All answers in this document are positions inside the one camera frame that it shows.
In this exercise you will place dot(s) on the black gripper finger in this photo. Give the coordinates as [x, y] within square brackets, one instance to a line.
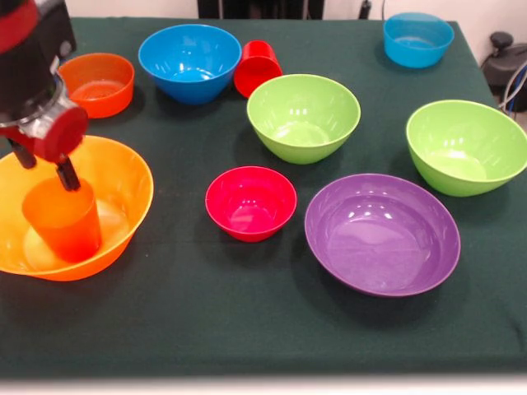
[68, 175]
[24, 156]

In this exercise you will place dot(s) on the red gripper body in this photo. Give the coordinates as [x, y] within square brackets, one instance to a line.
[62, 133]

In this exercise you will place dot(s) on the orange cup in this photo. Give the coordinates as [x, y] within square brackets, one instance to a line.
[66, 222]

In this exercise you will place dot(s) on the large yellow-orange bowl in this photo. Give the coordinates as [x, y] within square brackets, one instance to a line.
[119, 177]

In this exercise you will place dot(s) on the red cup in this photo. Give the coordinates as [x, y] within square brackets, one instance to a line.
[257, 70]

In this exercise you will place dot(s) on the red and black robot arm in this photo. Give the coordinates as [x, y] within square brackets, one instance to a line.
[24, 61]

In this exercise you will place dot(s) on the small orange bowl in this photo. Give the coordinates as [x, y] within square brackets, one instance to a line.
[103, 98]

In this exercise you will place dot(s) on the small pink-red bowl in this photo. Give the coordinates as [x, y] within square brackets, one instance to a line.
[251, 201]

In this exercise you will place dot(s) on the dark green table cloth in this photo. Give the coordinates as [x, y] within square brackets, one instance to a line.
[263, 308]

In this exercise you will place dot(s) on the green bowl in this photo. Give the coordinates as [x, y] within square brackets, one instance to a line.
[465, 136]
[302, 111]

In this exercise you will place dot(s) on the purple bowl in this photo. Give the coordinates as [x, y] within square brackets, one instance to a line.
[383, 234]

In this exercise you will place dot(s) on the small light blue bowl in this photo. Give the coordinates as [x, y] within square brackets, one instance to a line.
[418, 53]

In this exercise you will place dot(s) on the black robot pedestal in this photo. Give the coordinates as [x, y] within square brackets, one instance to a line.
[222, 8]

